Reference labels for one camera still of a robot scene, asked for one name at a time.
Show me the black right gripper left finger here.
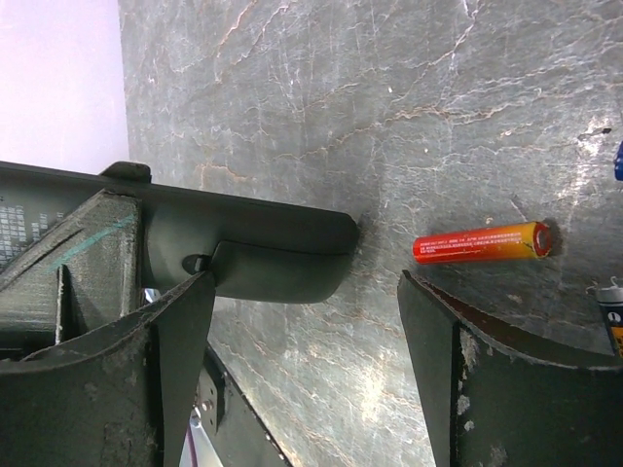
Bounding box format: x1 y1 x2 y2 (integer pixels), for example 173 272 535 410
1 271 215 466

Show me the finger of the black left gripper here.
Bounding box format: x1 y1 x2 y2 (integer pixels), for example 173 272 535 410
100 162 151 184
1 191 142 345

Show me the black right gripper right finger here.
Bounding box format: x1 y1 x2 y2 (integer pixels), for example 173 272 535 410
397 272 622 466

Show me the black remote control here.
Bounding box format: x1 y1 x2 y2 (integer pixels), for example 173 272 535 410
1 162 359 304

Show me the black gold battery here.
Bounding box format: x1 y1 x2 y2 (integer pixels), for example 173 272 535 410
596 276 623 358

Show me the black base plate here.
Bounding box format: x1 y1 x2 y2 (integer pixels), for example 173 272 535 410
180 346 291 467

